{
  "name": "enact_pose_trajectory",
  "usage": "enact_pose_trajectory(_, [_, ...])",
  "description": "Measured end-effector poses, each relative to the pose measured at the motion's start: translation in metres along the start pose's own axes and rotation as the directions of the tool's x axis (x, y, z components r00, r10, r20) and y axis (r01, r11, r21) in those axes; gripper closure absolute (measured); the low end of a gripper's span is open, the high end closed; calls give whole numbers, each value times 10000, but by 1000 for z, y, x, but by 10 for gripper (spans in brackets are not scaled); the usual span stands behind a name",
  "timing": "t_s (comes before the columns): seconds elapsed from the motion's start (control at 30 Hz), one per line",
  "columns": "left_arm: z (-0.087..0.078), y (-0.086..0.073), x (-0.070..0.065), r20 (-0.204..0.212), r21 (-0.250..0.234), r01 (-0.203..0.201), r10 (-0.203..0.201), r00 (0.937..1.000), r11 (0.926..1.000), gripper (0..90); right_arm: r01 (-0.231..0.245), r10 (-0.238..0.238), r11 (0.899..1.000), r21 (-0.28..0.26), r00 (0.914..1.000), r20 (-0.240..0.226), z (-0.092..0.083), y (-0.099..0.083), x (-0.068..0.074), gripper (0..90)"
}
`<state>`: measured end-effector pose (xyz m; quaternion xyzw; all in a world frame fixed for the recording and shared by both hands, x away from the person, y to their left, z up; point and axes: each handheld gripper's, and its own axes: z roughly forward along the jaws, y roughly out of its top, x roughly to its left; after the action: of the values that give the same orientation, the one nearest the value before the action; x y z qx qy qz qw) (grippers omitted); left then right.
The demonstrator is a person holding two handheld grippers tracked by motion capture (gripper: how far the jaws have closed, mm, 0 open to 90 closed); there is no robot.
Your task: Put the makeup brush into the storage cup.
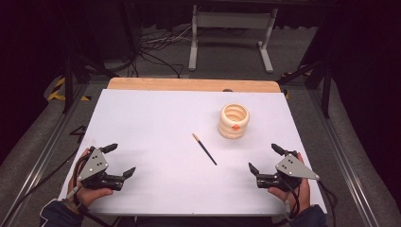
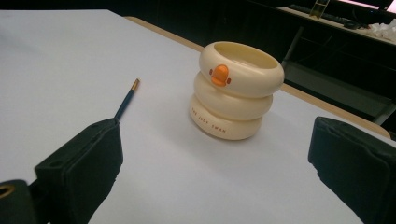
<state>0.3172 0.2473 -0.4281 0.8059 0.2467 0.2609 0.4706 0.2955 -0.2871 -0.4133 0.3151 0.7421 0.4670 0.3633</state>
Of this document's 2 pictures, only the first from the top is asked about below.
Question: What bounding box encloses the cream ribbed pen holder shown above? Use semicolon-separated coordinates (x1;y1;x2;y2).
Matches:
218;103;251;140

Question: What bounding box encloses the yellow black hazard tape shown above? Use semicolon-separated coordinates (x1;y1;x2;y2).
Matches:
281;71;313;79
46;77;93;102

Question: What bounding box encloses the person's left hand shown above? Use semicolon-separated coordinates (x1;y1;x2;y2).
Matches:
67;148;114;209

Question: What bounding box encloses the aluminium floor rail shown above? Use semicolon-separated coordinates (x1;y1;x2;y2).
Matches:
0;83;90;227
306;88;384;227

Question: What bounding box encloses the white table board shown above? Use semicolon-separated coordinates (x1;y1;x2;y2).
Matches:
57;88;328;218

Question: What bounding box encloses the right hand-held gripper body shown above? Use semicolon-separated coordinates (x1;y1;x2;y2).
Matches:
255;149;321;193

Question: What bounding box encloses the thin dark-handled paintbrush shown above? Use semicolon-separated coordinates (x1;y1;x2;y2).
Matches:
191;132;218;166

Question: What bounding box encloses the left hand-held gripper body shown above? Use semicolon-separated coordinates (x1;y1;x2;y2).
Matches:
76;145;126;192

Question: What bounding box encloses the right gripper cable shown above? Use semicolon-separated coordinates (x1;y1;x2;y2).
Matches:
277;178;339;227

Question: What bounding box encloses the white metal desk frame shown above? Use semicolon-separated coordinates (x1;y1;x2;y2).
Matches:
187;4;279;74

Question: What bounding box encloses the tangle of floor cables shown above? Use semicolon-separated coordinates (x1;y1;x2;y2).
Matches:
138;24;194;53

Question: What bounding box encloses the black curtain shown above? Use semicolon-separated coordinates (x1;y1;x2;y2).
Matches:
0;0;69;165
327;0;401;212

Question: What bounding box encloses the person's right hand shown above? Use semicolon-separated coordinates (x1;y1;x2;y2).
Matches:
267;152;312;215

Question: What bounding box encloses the long black floor cable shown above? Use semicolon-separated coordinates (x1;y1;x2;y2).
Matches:
0;148;79;227

